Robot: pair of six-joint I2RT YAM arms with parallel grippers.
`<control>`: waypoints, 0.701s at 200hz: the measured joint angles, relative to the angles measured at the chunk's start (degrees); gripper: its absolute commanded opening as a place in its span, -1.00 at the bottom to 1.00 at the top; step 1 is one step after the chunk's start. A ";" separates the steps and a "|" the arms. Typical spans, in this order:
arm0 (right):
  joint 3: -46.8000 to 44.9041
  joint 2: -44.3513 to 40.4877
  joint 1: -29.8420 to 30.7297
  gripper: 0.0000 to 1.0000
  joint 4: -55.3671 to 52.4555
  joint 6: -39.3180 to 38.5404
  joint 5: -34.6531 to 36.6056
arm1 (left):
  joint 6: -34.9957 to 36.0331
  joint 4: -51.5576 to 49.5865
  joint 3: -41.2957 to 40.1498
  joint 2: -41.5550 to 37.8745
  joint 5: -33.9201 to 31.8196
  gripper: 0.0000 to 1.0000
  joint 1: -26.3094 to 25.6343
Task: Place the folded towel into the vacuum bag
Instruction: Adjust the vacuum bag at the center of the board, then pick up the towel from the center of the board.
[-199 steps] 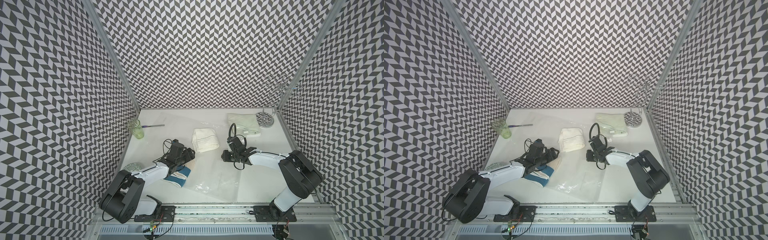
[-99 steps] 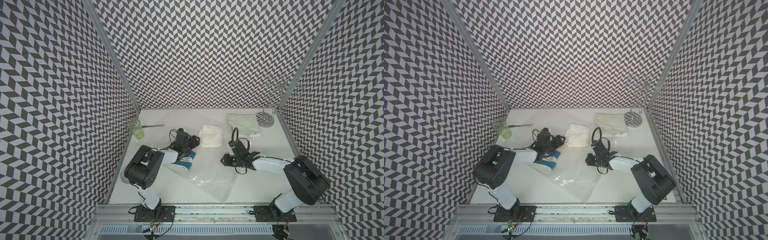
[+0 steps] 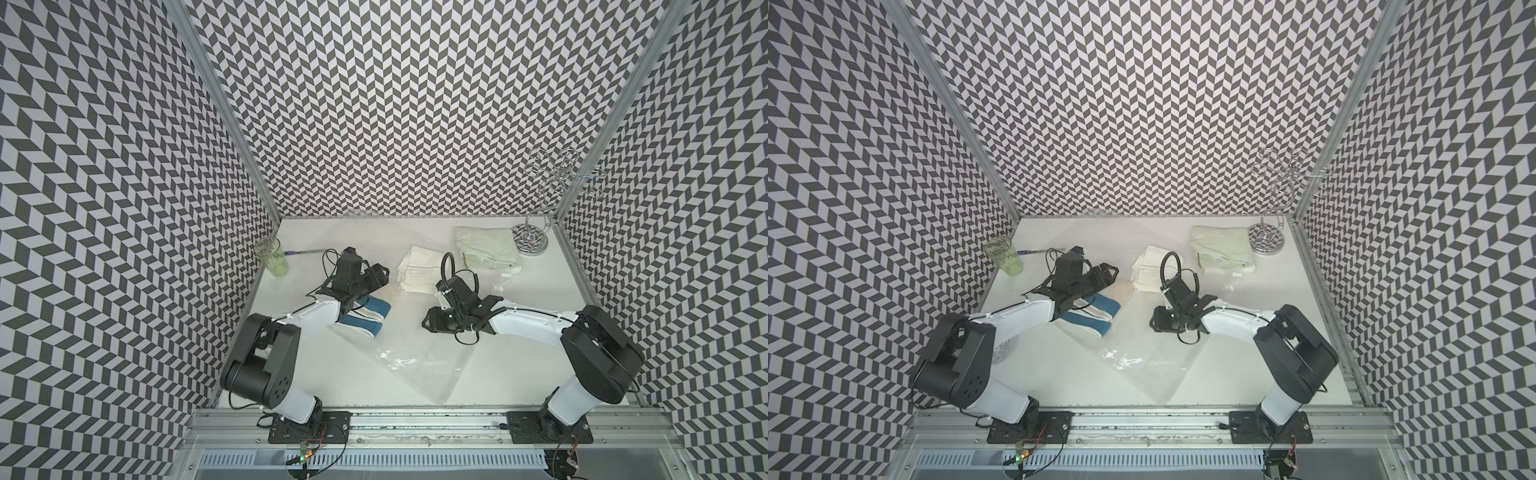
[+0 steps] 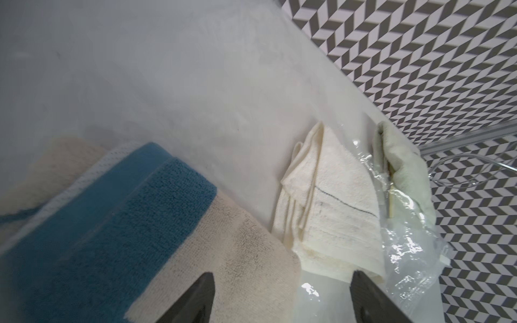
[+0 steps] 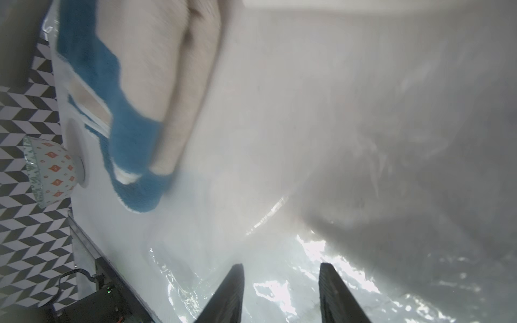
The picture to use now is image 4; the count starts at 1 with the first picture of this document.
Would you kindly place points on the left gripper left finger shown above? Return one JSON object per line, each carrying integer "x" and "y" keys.
{"x": 195, "y": 305}

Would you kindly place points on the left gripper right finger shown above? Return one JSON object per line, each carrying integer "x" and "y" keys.
{"x": 371, "y": 304}

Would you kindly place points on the clear plastic vacuum bag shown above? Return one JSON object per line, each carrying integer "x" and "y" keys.
{"x": 414, "y": 254}

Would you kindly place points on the white towel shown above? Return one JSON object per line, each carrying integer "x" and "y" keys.
{"x": 327, "y": 211}

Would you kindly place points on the blue and beige towel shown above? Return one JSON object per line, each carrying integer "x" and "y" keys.
{"x": 118, "y": 236}

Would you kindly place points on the pale green folded towel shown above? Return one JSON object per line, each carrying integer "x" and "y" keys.
{"x": 409, "y": 191}

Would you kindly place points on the chrome wire mug stand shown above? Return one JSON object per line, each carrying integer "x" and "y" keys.
{"x": 469, "y": 170}

